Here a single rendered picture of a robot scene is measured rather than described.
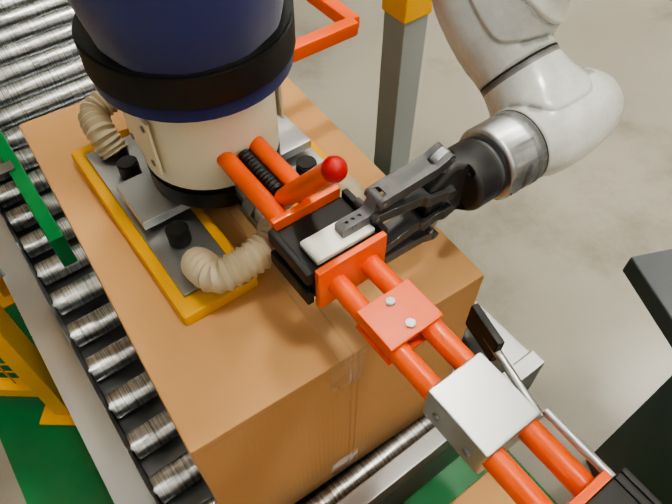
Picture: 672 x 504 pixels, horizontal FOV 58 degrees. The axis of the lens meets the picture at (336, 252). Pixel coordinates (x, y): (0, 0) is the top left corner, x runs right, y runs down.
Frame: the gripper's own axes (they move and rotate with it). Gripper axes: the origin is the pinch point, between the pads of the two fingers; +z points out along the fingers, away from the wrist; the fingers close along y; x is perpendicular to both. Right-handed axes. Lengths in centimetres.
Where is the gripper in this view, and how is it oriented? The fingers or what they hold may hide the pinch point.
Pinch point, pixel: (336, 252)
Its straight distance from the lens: 60.0
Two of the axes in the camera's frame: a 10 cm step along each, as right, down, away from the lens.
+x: -6.0, -6.4, 4.8
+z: -8.0, 4.7, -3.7
